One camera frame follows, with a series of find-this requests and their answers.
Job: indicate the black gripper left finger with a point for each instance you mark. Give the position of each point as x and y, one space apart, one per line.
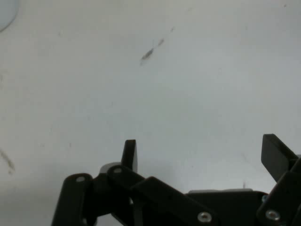
150 195

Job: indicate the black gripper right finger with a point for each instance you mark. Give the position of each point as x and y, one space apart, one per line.
279 164

